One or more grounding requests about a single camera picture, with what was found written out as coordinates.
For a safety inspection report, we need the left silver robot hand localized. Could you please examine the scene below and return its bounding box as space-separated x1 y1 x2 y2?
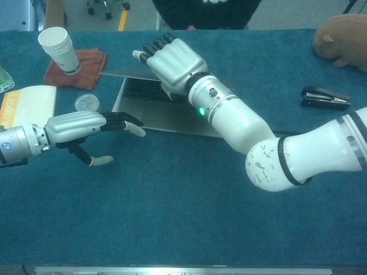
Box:
43 111 146 167

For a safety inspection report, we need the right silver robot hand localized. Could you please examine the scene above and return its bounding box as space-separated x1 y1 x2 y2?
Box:
132 33 209 100

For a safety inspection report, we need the silver apple laptop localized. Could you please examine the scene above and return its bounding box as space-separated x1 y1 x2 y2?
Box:
99 67 239 139

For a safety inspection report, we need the clear paper clip jar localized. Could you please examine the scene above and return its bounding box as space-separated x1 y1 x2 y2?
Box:
75 94 103 114

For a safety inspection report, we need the white yellow Lexicon notebook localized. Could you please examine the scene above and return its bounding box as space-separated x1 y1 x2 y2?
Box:
0 85 57 129

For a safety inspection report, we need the brown folded cloth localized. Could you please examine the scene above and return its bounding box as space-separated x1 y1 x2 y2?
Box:
43 48 108 91

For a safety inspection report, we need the person in black sweater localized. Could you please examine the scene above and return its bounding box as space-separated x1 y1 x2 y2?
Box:
151 0 263 31

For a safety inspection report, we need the white paper cup stack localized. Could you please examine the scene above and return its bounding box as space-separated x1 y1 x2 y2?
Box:
37 26 82 76

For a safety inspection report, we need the green clear plastic package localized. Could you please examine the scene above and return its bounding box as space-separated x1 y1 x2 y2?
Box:
0 66 15 94

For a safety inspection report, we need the teal table cloth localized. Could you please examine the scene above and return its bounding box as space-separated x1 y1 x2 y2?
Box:
0 28 367 267

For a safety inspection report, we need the tan wooden panel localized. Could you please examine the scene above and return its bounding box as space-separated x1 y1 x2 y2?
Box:
42 0 69 31

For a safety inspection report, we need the grey blue cabinet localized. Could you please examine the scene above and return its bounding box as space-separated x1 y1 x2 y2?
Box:
0 0 46 32

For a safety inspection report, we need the black stapler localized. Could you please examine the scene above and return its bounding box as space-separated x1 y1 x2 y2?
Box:
300 85 352 112

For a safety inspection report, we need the brown plush toy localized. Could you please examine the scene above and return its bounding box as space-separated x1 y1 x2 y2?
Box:
312 13 367 72

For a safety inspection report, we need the black tripod leg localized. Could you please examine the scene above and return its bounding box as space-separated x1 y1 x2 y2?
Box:
342 0 359 14

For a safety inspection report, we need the aluminium frame rail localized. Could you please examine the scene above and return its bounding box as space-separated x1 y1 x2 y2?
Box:
34 265 333 275

